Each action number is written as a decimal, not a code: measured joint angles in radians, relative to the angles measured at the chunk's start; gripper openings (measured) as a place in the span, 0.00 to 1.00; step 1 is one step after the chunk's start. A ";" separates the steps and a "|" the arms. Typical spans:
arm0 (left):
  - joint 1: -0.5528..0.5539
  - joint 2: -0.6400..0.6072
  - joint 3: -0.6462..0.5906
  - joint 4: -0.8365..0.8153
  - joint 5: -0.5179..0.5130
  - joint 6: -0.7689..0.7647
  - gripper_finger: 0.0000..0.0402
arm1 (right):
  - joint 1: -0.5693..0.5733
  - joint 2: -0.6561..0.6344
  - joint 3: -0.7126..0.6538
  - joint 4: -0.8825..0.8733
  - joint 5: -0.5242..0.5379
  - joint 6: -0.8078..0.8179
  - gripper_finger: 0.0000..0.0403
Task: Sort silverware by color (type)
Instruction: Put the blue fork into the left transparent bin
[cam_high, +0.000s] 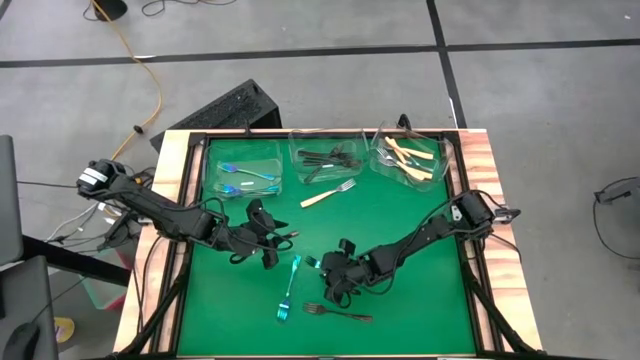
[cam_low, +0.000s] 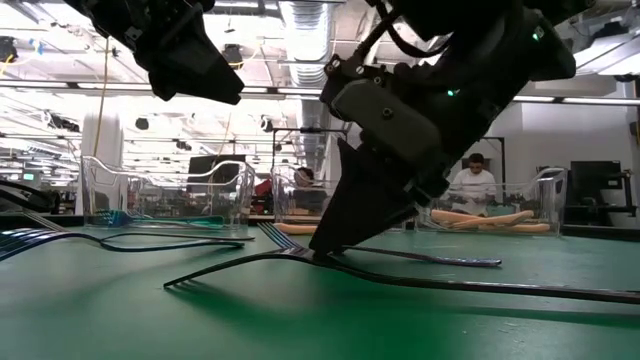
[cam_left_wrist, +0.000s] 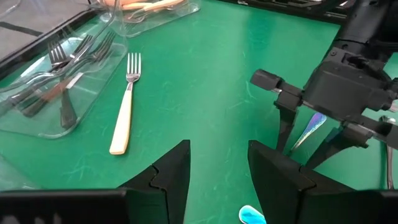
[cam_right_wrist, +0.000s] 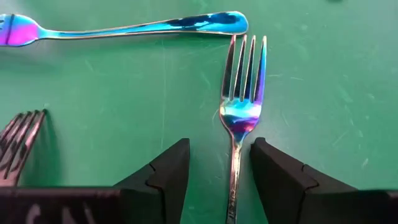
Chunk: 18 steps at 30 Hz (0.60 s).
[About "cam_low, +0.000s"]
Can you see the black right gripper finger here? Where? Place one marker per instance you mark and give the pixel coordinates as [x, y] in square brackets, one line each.
[365, 200]

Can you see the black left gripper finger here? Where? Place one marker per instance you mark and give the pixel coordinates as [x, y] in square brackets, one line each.
[210, 75]

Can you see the iridescent blue metal fork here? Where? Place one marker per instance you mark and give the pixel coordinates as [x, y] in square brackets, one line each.
[200, 221]
[450, 260]
[20, 242]
[112, 218]

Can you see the clear plastic bin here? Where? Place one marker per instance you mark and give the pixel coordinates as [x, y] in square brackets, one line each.
[285, 205]
[555, 200]
[100, 195]

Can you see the dark metal fork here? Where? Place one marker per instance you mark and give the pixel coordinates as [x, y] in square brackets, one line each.
[47, 223]
[600, 296]

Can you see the black background robot arm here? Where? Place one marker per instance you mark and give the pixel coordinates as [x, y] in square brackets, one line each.
[25, 196]

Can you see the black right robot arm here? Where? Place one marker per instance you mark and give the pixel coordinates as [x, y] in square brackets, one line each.
[500, 50]

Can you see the person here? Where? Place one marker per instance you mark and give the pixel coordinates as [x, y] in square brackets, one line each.
[475, 182]
[304, 177]

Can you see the black round ceiling fixture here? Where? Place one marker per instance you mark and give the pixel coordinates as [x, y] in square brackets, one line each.
[266, 124]
[142, 124]

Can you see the black monitor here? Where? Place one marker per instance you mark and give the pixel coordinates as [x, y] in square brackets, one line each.
[200, 165]

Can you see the red object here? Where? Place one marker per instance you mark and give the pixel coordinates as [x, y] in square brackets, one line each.
[262, 190]

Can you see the long light bar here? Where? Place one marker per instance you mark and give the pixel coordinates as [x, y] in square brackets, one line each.
[50, 85]

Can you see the white pillar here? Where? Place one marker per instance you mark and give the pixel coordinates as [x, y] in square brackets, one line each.
[112, 145]

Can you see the green table mat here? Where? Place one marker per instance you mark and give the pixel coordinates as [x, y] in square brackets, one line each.
[320, 330]

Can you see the green exit sign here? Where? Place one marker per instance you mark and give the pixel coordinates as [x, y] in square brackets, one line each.
[28, 176]

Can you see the black equipment rack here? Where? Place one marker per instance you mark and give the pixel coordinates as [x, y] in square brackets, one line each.
[590, 180]

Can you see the black ceiling camera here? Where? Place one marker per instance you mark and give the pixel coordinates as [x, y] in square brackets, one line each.
[232, 55]

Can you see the silver ventilation duct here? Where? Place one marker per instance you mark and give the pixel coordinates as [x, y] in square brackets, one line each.
[305, 30]

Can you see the black rig frame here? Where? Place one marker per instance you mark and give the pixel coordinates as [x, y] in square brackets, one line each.
[502, 150]

